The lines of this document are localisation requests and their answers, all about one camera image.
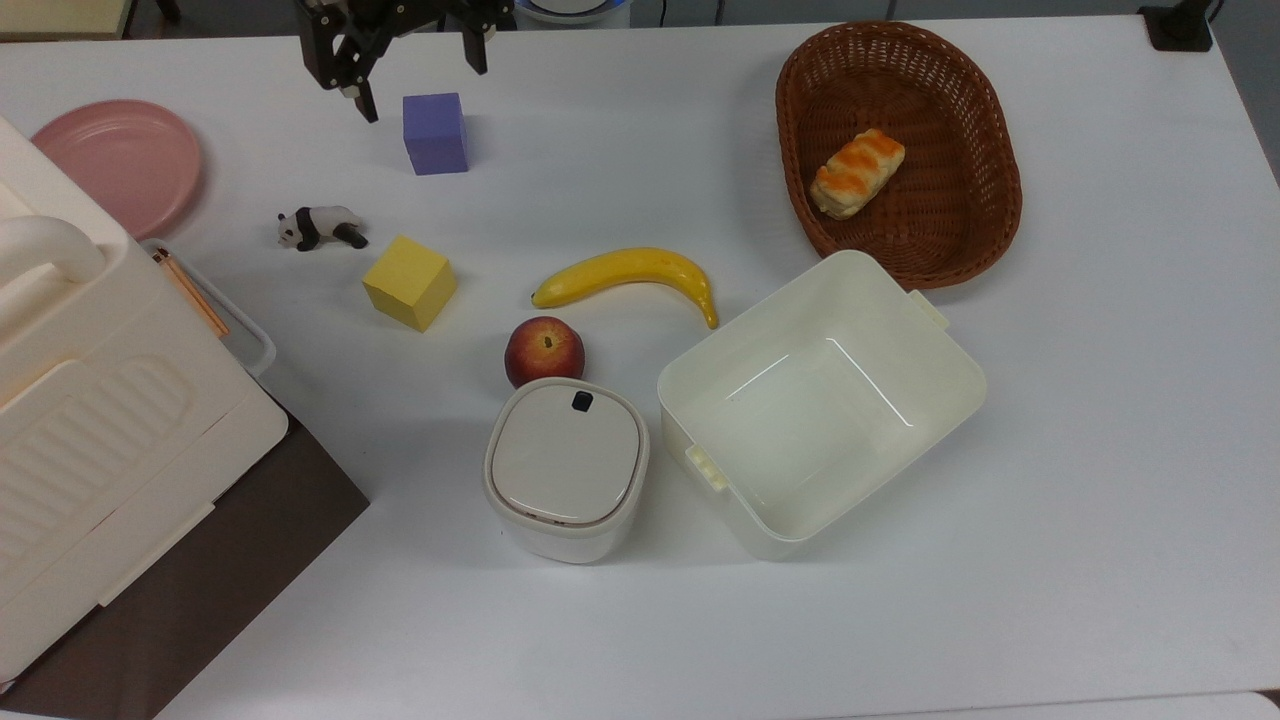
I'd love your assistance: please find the orange glazed bread loaf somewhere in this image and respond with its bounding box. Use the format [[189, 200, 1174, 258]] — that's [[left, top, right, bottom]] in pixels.
[[809, 128, 907, 221]]

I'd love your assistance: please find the white blue round device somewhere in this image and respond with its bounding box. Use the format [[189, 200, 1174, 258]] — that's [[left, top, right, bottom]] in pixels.
[[513, 0, 633, 29]]

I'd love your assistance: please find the white plastic storage bin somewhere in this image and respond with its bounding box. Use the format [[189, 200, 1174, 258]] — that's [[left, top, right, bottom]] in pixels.
[[656, 249, 989, 561]]

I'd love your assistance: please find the pink plate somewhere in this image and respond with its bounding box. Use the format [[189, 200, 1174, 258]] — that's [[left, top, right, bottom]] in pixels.
[[30, 99, 202, 241]]

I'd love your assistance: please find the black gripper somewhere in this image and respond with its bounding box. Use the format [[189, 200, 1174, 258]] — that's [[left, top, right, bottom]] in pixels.
[[298, 0, 518, 124]]

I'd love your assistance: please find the red apple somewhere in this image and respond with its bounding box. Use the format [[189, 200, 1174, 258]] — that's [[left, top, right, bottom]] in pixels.
[[503, 316, 587, 390]]

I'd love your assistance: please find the beige desk board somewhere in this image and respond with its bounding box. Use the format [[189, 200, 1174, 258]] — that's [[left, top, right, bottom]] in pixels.
[[0, 0, 136, 41]]

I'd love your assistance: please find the yellow cube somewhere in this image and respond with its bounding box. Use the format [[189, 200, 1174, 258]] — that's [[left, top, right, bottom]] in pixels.
[[361, 235, 459, 333]]

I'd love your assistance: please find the cream lidded trash can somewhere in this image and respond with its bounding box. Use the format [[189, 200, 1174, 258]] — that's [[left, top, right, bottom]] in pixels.
[[483, 377, 651, 566]]

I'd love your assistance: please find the cream plastic storage cabinet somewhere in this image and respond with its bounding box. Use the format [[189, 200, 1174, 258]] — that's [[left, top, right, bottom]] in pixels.
[[0, 115, 291, 683]]

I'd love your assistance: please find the panda toy figure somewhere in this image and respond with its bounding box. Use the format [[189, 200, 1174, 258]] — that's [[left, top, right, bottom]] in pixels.
[[277, 205, 369, 253]]

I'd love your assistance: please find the dark brown drawer housing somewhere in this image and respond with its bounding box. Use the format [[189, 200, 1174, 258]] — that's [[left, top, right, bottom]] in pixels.
[[0, 400, 371, 720]]

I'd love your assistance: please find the black camera stand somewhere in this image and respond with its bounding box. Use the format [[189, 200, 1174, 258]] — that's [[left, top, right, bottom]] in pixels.
[[1138, 0, 1216, 53]]

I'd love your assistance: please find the brown wicker basket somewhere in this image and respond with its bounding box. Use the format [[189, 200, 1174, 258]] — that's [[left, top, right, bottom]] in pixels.
[[775, 21, 1024, 291]]

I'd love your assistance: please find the yellow banana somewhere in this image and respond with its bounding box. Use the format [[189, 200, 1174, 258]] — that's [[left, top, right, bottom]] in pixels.
[[530, 247, 720, 330]]

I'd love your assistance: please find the purple cube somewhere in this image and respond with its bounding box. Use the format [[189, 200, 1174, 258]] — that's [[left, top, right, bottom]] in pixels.
[[402, 92, 471, 177]]

